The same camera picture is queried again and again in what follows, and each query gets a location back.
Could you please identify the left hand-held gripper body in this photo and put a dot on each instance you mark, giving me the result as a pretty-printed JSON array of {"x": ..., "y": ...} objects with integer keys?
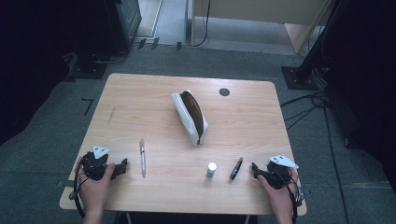
[{"x": 93, "y": 166}]

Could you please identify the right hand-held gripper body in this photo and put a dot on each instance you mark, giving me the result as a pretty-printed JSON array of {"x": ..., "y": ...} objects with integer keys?
[{"x": 277, "y": 175}]

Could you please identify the black marker pen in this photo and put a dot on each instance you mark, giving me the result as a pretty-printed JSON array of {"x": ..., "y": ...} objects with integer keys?
[{"x": 236, "y": 169}]

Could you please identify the clear silver pen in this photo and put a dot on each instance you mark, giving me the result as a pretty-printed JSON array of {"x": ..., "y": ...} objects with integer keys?
[{"x": 143, "y": 158}]

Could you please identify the small white green glue stick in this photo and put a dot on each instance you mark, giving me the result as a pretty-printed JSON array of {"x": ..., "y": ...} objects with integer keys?
[{"x": 211, "y": 170}]

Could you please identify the white pencil case brown lining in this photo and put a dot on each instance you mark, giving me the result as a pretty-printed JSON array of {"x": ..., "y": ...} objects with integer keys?
[{"x": 190, "y": 118}]

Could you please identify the person's right hand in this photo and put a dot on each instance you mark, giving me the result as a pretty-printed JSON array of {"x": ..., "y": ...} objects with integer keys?
[{"x": 281, "y": 199}]

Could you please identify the person's left hand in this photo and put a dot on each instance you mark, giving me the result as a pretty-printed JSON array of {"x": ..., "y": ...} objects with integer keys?
[{"x": 93, "y": 194}]

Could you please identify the black round table grommet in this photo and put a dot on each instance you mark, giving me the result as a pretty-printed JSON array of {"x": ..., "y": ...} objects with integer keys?
[{"x": 224, "y": 92}]

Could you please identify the black flat stand base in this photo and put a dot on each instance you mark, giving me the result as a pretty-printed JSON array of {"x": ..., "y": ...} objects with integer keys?
[{"x": 87, "y": 70}]

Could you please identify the black stand with square base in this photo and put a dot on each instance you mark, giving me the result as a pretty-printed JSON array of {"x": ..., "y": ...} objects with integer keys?
[{"x": 300, "y": 79}]

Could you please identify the black cabinet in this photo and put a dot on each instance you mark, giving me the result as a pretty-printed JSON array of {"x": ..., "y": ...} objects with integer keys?
[{"x": 124, "y": 21}]

